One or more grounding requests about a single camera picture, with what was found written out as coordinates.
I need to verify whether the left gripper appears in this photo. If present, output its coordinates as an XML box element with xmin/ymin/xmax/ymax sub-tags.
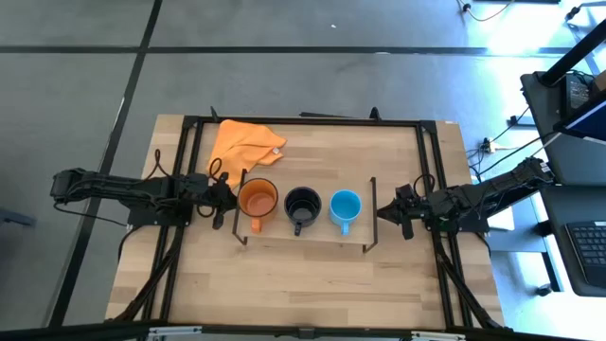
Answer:
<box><xmin>187</xmin><ymin>172</ymin><xmax>240</xmax><ymax>217</ymax></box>

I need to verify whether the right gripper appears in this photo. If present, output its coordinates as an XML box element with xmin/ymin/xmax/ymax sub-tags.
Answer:
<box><xmin>377</xmin><ymin>184</ymin><xmax>435</xmax><ymax>226</ymax></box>

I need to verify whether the orange enamel mug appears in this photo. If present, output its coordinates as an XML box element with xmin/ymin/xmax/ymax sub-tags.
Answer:
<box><xmin>236</xmin><ymin>177</ymin><xmax>280</xmax><ymax>235</ymax></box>

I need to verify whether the blue enamel mug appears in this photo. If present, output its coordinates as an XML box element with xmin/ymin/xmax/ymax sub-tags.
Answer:
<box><xmin>328</xmin><ymin>188</ymin><xmax>364</xmax><ymax>237</ymax></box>

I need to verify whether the black enamel mug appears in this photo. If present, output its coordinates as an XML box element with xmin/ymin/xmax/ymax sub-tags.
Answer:
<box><xmin>282</xmin><ymin>186</ymin><xmax>324</xmax><ymax>238</ymax></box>

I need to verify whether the orange cloth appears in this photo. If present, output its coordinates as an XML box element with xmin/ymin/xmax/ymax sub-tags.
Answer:
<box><xmin>205</xmin><ymin>118</ymin><xmax>289</xmax><ymax>191</ymax></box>

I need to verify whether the dark side desk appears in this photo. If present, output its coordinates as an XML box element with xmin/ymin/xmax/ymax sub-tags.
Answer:
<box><xmin>520</xmin><ymin>70</ymin><xmax>606</xmax><ymax>298</ymax></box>

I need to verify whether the black keyboard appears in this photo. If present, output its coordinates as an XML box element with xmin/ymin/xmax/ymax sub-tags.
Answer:
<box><xmin>563</xmin><ymin>221</ymin><xmax>606</xmax><ymax>288</ymax></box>

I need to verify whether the laptop screen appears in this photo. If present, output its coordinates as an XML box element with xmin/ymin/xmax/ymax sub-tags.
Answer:
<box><xmin>552</xmin><ymin>98</ymin><xmax>606</xmax><ymax>144</ymax></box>

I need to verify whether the black slanted pole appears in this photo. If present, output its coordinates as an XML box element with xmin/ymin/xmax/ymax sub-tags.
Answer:
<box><xmin>539</xmin><ymin>17</ymin><xmax>606</xmax><ymax>87</ymax></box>

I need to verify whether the black aluminium table frame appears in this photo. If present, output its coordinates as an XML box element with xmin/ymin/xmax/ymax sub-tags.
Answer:
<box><xmin>106</xmin><ymin>106</ymin><xmax>510</xmax><ymax>333</ymax></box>

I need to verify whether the black camera rail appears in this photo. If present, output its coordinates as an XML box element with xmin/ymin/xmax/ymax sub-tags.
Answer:
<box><xmin>0</xmin><ymin>320</ymin><xmax>606</xmax><ymax>341</ymax></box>

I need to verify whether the black floor cable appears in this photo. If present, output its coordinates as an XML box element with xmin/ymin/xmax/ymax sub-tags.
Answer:
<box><xmin>455</xmin><ymin>0</ymin><xmax>516</xmax><ymax>24</ymax></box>

